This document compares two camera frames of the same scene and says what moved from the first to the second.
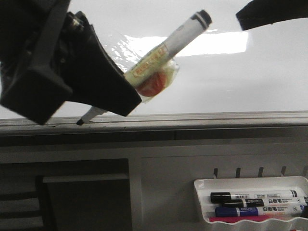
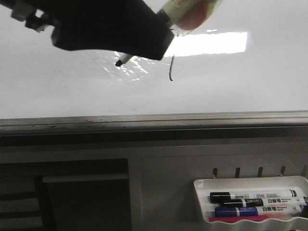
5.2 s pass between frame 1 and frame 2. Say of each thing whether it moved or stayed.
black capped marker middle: stayed
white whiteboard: stayed
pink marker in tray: stayed
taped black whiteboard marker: moved
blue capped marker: stayed
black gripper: moved
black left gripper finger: moved
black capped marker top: stayed
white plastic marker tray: stayed
